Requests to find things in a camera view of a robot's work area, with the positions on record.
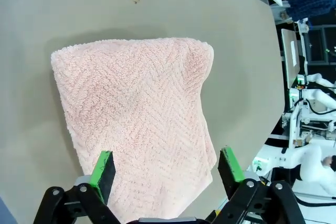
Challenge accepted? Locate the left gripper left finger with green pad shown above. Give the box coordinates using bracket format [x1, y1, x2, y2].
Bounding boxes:
[33, 150, 127, 224]

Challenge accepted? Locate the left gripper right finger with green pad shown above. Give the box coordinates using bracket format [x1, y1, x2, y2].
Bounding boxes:
[209, 146, 307, 224]

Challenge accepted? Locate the pink terry towel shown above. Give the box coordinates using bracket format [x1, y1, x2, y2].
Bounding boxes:
[50, 37, 218, 223]

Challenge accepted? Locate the dark haired head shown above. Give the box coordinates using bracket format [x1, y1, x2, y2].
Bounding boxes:
[321, 155, 336, 173]

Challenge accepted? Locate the white flat panel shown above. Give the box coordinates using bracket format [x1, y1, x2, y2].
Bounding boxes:
[280, 28, 302, 89]

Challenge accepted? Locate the person in blue plaid shirt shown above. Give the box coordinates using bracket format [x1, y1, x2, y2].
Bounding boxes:
[285, 0, 334, 22]

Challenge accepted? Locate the black cable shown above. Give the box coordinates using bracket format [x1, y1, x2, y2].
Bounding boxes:
[293, 191, 336, 208]

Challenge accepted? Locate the white machine frame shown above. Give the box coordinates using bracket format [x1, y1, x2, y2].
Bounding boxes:
[281, 103, 336, 147]

